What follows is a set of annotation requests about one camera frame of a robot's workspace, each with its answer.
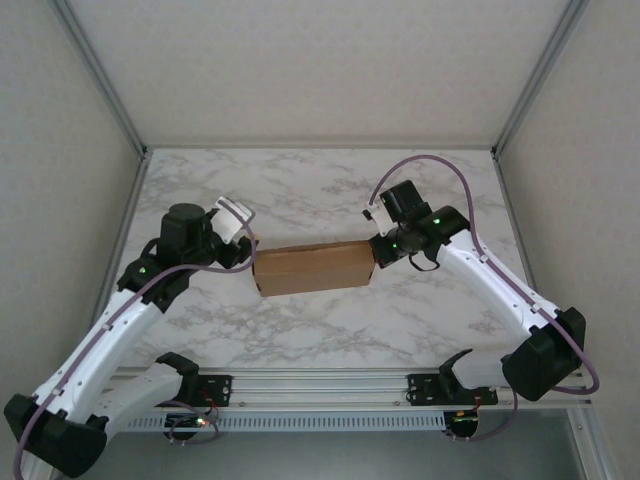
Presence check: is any brown cardboard box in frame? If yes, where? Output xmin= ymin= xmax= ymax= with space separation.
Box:
xmin=251 ymin=239 xmax=377 ymax=299

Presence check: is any aluminium left side rail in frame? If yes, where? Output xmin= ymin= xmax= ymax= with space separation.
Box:
xmin=89 ymin=149 xmax=151 ymax=321

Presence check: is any aluminium rail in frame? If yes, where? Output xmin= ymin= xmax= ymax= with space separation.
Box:
xmin=89 ymin=149 xmax=151 ymax=321
xmin=492 ymin=149 xmax=559 ymax=369
xmin=147 ymin=143 xmax=496 ymax=151

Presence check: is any aluminium back rail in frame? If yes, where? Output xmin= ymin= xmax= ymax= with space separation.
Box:
xmin=147 ymin=143 xmax=496 ymax=151

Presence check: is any aluminium right side rail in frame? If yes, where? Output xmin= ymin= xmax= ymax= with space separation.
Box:
xmin=492 ymin=149 xmax=559 ymax=369

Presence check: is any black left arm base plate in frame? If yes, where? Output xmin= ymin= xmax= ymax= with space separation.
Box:
xmin=197 ymin=373 xmax=235 ymax=409

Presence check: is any aluminium frame beam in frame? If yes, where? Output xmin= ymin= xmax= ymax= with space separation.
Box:
xmin=104 ymin=368 xmax=594 ymax=412

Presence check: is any aluminium left frame post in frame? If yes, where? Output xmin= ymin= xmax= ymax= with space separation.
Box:
xmin=49 ymin=0 xmax=151 ymax=156

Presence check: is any aluminium frame post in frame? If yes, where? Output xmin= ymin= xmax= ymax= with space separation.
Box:
xmin=492 ymin=0 xmax=591 ymax=154
xmin=49 ymin=0 xmax=151 ymax=156

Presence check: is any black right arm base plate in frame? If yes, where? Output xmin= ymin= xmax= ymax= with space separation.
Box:
xmin=407 ymin=372 xmax=500 ymax=407

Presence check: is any aluminium right frame post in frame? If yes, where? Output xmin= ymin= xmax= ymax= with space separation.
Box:
xmin=492 ymin=0 xmax=591 ymax=154

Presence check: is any grey slotted cable duct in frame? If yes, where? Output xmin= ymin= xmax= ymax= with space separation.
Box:
xmin=119 ymin=412 xmax=447 ymax=432

